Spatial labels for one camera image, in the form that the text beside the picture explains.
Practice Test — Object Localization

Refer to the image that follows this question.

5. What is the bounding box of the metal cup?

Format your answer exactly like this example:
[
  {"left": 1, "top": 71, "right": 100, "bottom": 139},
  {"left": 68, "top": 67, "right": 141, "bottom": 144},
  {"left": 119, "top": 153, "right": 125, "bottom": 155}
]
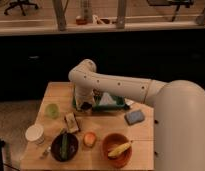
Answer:
[{"left": 82, "top": 109, "right": 92, "bottom": 116}]

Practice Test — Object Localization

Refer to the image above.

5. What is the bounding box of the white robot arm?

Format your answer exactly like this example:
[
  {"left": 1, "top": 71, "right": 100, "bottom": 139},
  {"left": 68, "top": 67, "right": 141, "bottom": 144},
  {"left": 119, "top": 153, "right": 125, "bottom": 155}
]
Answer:
[{"left": 68, "top": 59, "right": 205, "bottom": 171}]

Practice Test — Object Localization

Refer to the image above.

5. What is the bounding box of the brown snack box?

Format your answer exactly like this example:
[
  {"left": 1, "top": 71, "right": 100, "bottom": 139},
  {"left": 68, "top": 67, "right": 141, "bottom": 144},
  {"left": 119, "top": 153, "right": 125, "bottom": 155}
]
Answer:
[{"left": 64, "top": 113, "right": 80, "bottom": 133}]

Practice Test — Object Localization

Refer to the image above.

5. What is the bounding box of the orange peach fruit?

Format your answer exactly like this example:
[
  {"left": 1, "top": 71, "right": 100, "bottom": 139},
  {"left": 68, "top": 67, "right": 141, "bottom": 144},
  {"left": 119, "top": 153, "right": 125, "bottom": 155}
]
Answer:
[{"left": 83, "top": 132, "right": 97, "bottom": 147}]

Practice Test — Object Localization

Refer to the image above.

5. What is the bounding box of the green plastic cup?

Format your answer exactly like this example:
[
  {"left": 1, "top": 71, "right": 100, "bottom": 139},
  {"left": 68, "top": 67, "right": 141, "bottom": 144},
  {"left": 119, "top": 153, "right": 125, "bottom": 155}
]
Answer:
[{"left": 45, "top": 103, "right": 59, "bottom": 119}]

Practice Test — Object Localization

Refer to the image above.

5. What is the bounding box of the green plastic tray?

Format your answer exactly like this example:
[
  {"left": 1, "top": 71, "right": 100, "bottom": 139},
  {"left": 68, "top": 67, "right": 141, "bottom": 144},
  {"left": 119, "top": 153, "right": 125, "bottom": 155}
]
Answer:
[{"left": 72, "top": 89, "right": 125, "bottom": 111}]

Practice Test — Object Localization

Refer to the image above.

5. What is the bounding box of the dark brown bowl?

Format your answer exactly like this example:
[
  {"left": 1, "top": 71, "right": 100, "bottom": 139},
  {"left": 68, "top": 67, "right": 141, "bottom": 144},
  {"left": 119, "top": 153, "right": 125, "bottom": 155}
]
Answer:
[{"left": 51, "top": 133, "right": 78, "bottom": 162}]

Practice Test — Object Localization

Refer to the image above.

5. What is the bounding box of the green cucumber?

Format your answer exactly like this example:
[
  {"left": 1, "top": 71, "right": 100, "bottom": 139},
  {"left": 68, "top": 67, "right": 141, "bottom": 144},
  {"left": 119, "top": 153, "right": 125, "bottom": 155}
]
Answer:
[{"left": 61, "top": 132, "right": 68, "bottom": 160}]

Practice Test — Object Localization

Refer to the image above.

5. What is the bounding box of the orange clay bowl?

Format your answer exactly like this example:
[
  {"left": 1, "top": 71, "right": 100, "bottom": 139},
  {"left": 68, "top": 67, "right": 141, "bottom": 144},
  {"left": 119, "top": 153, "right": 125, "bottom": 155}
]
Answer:
[{"left": 101, "top": 133, "right": 132, "bottom": 168}]

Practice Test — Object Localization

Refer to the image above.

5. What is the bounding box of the blue sponge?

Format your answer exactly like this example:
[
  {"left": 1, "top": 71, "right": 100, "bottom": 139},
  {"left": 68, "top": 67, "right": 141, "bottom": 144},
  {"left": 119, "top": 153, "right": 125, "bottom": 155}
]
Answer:
[{"left": 124, "top": 110, "right": 145, "bottom": 125}]

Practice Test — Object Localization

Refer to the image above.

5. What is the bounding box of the yellow corn cob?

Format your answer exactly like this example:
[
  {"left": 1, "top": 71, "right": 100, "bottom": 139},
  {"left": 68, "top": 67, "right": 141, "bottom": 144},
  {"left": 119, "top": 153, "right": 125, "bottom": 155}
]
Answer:
[{"left": 108, "top": 141, "right": 132, "bottom": 158}]

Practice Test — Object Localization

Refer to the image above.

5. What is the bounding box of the white paper cup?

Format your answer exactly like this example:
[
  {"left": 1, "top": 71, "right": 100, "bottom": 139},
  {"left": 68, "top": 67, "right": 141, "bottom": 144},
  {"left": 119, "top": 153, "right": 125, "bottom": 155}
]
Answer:
[{"left": 25, "top": 124, "right": 45, "bottom": 145}]

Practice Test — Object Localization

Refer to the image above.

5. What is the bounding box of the metal spoon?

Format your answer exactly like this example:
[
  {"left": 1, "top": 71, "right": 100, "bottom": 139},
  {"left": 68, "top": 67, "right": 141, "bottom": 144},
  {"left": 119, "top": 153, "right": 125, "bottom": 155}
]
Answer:
[{"left": 39, "top": 127, "right": 68, "bottom": 160}]

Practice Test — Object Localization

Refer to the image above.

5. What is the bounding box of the red bowl on shelf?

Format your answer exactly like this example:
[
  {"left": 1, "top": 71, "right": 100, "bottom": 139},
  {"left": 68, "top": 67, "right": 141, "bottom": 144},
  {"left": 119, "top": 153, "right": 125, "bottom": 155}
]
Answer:
[{"left": 76, "top": 18, "right": 88, "bottom": 25}]

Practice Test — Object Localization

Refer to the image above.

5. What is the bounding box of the black tripod stand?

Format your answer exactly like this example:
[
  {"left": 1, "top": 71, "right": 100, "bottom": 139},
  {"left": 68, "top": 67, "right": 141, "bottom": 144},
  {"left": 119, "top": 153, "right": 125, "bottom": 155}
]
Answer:
[{"left": 0, "top": 139, "right": 20, "bottom": 171}]

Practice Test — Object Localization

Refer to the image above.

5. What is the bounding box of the white handled brush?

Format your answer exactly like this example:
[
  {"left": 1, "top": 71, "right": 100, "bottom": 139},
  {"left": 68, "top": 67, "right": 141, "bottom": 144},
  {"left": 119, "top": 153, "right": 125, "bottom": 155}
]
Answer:
[{"left": 124, "top": 99, "right": 135, "bottom": 107}]

